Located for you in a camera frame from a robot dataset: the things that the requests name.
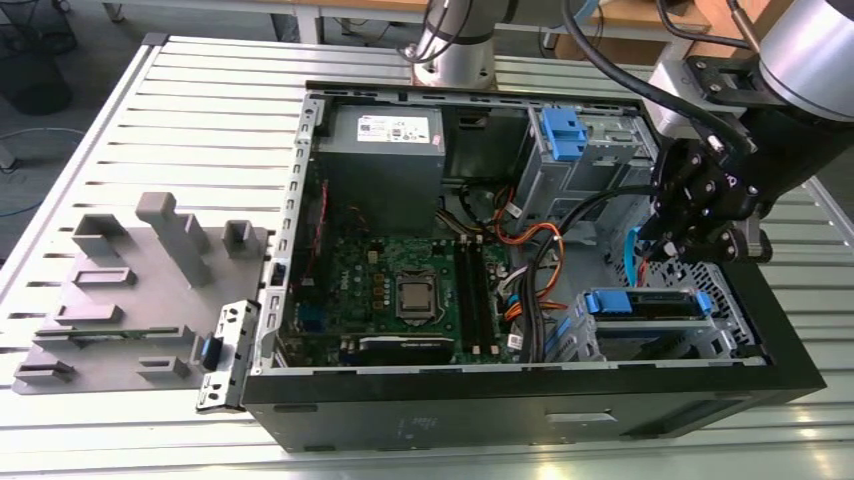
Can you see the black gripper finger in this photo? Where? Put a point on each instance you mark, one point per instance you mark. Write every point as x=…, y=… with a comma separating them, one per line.
x=687, y=185
x=727, y=242

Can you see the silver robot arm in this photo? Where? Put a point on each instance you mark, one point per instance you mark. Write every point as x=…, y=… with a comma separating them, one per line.
x=461, y=55

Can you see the grey optical drive cage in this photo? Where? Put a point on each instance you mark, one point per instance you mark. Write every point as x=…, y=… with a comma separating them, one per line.
x=601, y=170

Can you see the blue drive latch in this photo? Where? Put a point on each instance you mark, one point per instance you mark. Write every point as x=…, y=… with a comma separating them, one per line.
x=563, y=135

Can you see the wooden desk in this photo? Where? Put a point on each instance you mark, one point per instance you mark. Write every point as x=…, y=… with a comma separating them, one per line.
x=634, y=50

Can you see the wooden cabinet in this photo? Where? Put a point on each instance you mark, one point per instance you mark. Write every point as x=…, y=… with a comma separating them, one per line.
x=714, y=15

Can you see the black RAM slot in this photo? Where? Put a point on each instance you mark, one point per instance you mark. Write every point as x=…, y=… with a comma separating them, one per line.
x=485, y=295
x=469, y=295

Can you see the black PC case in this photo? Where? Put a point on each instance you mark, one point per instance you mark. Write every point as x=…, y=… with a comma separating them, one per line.
x=534, y=400

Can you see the CPU socket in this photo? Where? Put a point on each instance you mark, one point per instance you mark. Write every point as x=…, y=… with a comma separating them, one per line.
x=419, y=274

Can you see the grey power supply unit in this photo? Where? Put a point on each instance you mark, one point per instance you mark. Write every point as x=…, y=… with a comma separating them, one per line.
x=381, y=175

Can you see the silver CPU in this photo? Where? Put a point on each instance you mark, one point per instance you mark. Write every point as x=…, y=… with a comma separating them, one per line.
x=417, y=296

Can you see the green motherboard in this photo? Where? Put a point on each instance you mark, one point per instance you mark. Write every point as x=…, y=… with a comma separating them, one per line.
x=360, y=260

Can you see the black graphics card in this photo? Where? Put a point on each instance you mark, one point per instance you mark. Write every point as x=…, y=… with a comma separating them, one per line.
x=407, y=350

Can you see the grey parts rack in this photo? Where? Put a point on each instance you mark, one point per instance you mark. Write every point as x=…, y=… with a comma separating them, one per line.
x=154, y=310

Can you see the green RAM stick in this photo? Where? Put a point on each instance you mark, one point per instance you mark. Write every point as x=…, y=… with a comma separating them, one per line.
x=134, y=332

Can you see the black bin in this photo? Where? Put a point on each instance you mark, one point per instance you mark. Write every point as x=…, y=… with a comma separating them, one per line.
x=43, y=85

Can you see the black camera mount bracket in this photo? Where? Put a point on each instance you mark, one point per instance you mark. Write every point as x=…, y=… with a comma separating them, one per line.
x=707, y=67

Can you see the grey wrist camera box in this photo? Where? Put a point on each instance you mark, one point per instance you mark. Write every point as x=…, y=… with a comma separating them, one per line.
x=667, y=75

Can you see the white table frame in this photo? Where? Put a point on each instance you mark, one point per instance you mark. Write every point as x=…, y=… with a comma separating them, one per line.
x=307, y=27

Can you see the blue bracket latch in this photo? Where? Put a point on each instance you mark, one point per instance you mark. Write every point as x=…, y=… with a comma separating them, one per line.
x=212, y=350

